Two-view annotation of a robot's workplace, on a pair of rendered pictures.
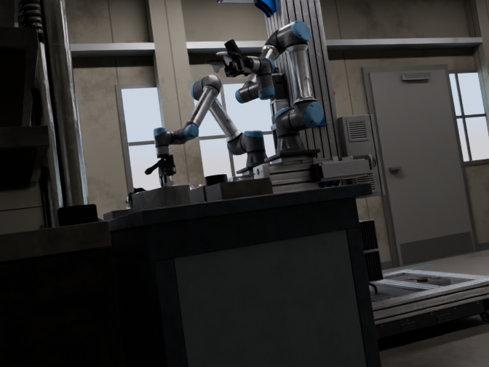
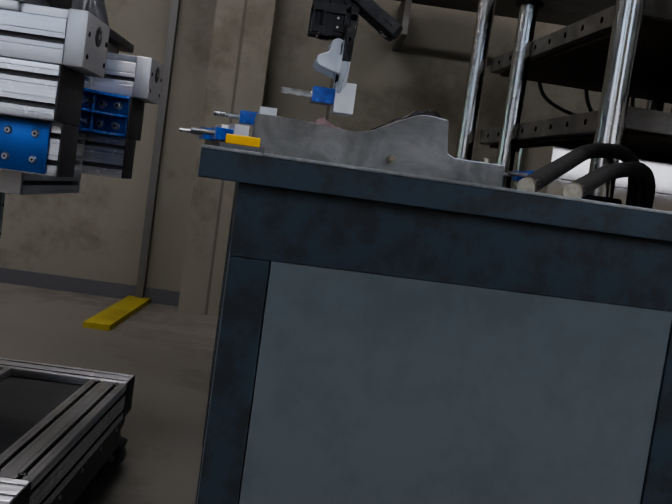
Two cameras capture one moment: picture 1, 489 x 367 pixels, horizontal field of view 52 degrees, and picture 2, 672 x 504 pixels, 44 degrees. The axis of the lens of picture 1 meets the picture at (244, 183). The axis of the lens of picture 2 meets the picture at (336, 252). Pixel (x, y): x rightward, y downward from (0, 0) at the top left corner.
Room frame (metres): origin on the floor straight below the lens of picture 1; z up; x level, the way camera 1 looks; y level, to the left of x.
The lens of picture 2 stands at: (4.19, 0.94, 0.77)
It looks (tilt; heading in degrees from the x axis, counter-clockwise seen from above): 4 degrees down; 198
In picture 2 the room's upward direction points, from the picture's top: 8 degrees clockwise
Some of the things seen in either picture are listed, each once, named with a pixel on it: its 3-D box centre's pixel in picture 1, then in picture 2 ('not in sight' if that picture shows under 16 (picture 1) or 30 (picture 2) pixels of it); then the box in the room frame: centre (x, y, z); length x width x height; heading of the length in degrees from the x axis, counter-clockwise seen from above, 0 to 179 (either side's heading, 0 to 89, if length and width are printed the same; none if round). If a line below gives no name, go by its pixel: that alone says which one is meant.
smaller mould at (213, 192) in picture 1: (238, 191); not in sight; (1.58, 0.02, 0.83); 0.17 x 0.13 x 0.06; 115
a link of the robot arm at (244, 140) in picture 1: (253, 140); not in sight; (3.05, -0.09, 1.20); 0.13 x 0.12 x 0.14; 42
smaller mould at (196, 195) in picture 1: (223, 195); not in sight; (1.77, 0.08, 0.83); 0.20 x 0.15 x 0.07; 115
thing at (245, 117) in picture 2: not in sight; (244, 117); (2.55, 0.17, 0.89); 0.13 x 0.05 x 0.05; 115
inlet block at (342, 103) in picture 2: not in sight; (317, 95); (2.76, 0.41, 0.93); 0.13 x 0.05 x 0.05; 115
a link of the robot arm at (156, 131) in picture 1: (161, 137); not in sight; (2.76, 0.42, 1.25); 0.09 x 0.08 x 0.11; 132
